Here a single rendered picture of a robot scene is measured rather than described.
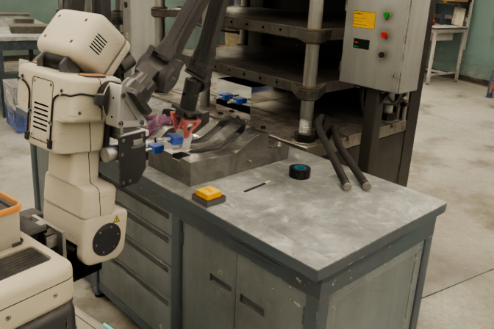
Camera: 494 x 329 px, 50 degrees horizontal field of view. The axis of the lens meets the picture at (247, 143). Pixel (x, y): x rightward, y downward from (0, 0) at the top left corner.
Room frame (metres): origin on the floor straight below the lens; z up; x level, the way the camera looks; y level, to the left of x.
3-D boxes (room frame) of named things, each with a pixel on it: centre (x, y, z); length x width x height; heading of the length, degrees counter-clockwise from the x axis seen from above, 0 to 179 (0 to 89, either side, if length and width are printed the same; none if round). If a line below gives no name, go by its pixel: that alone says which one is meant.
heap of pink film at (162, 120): (2.15, 0.41, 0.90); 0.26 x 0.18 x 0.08; 151
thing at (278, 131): (3.00, -0.12, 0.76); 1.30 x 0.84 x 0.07; 44
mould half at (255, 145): (1.96, 0.10, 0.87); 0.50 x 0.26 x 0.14; 134
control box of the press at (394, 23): (2.29, -0.55, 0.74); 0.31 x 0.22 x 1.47; 44
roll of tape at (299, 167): (1.85, -0.20, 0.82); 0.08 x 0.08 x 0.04
